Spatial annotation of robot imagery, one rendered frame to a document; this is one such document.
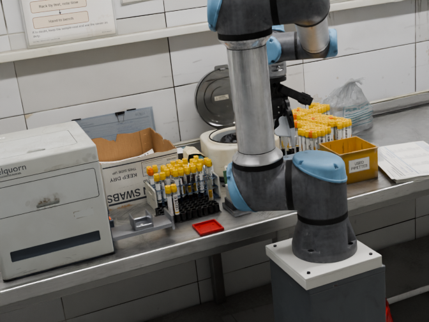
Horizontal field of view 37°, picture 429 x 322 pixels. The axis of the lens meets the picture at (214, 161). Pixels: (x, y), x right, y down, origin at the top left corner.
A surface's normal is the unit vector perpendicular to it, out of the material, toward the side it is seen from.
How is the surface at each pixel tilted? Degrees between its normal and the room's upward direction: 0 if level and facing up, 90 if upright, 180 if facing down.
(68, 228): 90
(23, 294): 90
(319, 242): 72
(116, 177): 91
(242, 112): 92
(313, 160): 7
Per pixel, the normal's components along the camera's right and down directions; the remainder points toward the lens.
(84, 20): 0.39, 0.34
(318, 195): -0.18, 0.32
